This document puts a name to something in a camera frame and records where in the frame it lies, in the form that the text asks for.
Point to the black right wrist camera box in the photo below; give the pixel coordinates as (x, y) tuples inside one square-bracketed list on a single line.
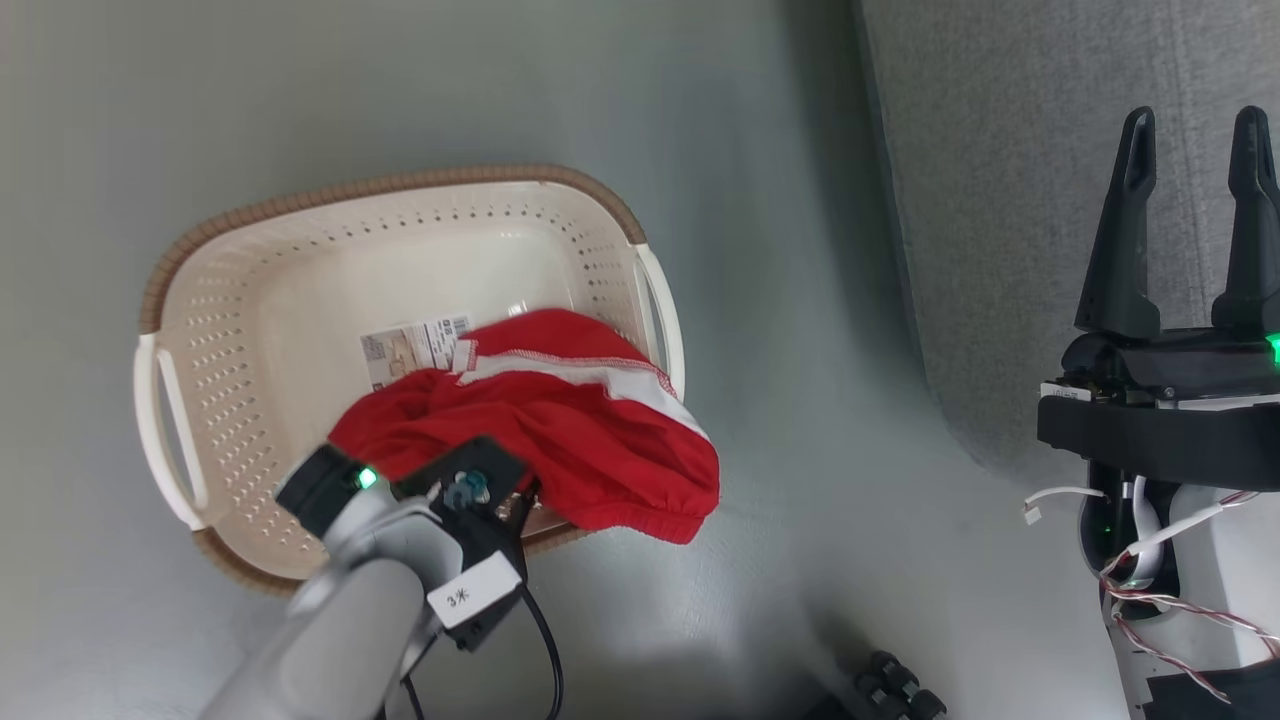
[(1160, 440)]

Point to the grey fabric sofa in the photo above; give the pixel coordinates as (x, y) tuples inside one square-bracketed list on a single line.
[(1000, 200)]

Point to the red and white jersey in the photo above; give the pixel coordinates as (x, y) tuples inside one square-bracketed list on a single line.
[(600, 440)]

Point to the black robot base wheels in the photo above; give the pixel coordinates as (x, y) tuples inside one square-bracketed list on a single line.
[(885, 688)]

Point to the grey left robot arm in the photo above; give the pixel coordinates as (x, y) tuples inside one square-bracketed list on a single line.
[(350, 620)]

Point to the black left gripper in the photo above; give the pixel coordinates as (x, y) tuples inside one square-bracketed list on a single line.
[(318, 490)]

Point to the cream plastic laundry basket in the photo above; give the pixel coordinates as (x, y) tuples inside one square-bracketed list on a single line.
[(300, 300)]

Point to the white paper product label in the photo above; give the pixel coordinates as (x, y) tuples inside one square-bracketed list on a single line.
[(415, 345)]

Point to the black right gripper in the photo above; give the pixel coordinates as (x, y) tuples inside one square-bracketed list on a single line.
[(1170, 362)]

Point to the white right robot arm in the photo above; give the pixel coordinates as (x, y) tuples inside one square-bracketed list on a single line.
[(1215, 590)]

